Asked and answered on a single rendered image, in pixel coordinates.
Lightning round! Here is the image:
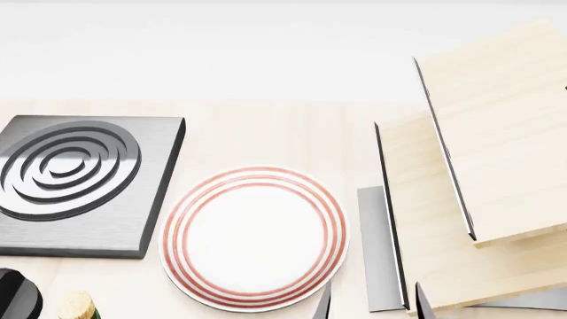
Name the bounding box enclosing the grey black right gripper finger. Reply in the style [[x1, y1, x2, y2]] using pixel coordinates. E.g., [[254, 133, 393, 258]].
[[311, 279, 334, 319]]

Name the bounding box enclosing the white plate with red rings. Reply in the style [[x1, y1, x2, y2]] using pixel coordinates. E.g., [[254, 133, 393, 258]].
[[158, 165, 351, 314]]

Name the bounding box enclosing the grey metal stove burner plate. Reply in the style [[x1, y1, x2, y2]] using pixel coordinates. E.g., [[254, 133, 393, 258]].
[[0, 114, 187, 261]]

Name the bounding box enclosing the black round bowl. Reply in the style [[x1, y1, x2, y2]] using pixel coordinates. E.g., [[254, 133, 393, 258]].
[[0, 267, 44, 319]]

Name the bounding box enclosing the light wooden drawer cabinet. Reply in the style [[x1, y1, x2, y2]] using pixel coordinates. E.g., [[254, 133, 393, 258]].
[[356, 18, 567, 319]]

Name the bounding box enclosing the green bottle with cork stopper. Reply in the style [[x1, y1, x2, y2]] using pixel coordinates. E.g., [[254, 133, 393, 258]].
[[56, 290, 102, 319]]

